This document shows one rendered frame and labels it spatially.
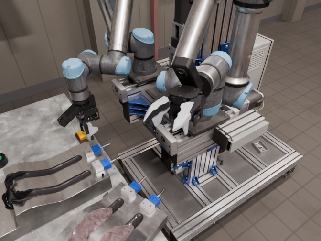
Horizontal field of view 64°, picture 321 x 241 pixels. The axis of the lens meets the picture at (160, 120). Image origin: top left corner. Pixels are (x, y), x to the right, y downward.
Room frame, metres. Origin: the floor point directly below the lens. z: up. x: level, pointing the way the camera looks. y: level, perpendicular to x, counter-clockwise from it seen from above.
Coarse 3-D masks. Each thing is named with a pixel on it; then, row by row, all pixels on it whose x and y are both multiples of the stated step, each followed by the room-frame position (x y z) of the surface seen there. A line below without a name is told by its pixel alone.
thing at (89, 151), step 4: (96, 144) 0.87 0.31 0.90; (108, 144) 0.88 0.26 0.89; (84, 148) 0.83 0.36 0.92; (88, 148) 0.83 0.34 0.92; (92, 148) 0.84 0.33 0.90; (96, 148) 0.84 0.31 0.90; (100, 148) 0.84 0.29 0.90; (84, 152) 0.81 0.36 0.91; (88, 152) 0.81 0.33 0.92; (92, 152) 0.81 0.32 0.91; (96, 152) 0.83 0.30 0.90; (100, 152) 0.84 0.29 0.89; (88, 156) 0.80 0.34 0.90
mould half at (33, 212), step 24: (24, 168) 0.71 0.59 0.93; (48, 168) 0.74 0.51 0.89; (72, 168) 0.74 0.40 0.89; (0, 192) 0.63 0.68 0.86; (72, 192) 0.61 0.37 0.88; (96, 192) 0.65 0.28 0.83; (0, 216) 0.52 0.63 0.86; (24, 216) 0.49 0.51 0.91; (48, 216) 0.53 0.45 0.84; (0, 240) 0.43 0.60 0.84
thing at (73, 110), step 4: (72, 104) 0.84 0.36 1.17; (68, 108) 0.83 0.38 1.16; (72, 108) 0.82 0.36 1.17; (76, 108) 0.81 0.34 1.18; (80, 108) 0.81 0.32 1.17; (64, 112) 0.81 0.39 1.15; (68, 112) 0.81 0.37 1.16; (72, 112) 0.80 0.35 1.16; (76, 112) 0.80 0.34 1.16; (60, 116) 0.81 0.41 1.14; (64, 116) 0.80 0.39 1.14; (68, 116) 0.79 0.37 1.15; (72, 116) 0.79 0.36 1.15; (60, 120) 0.78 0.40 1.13; (64, 120) 0.78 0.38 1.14; (68, 120) 0.78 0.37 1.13; (60, 124) 0.77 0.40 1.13; (64, 124) 0.77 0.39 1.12
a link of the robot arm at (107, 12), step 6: (102, 0) 1.22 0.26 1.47; (108, 0) 1.23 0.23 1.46; (114, 0) 1.25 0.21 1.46; (102, 6) 1.24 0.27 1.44; (108, 6) 1.24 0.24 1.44; (102, 12) 1.27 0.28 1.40; (108, 12) 1.25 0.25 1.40; (108, 18) 1.26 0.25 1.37; (108, 24) 1.29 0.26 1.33; (108, 30) 1.32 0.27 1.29; (108, 36) 1.33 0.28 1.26; (108, 42) 1.35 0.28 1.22
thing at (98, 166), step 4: (96, 160) 0.76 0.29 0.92; (104, 160) 0.77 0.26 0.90; (108, 160) 0.77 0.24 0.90; (112, 160) 0.78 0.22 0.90; (116, 160) 0.78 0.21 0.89; (92, 164) 0.73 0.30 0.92; (96, 164) 0.73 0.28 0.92; (100, 164) 0.73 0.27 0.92; (104, 164) 0.74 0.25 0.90; (108, 164) 0.74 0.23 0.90; (96, 168) 0.71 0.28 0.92; (100, 168) 0.72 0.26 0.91; (104, 168) 0.73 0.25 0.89; (108, 168) 0.74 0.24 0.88; (96, 172) 0.71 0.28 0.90
